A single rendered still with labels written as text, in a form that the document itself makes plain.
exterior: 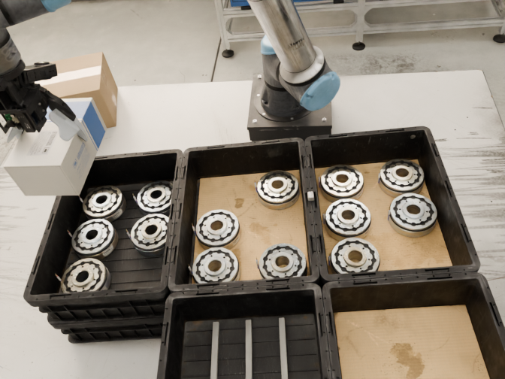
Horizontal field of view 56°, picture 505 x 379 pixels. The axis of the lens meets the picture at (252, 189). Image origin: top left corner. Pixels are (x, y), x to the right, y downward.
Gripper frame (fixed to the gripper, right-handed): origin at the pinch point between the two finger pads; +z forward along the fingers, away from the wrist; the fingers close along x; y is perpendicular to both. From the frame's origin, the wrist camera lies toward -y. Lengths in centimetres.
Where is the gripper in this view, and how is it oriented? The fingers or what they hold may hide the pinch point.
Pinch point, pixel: (55, 139)
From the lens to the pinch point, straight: 107.1
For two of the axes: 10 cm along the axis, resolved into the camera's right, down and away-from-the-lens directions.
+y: -0.8, 7.7, -6.3
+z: 1.2, 6.4, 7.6
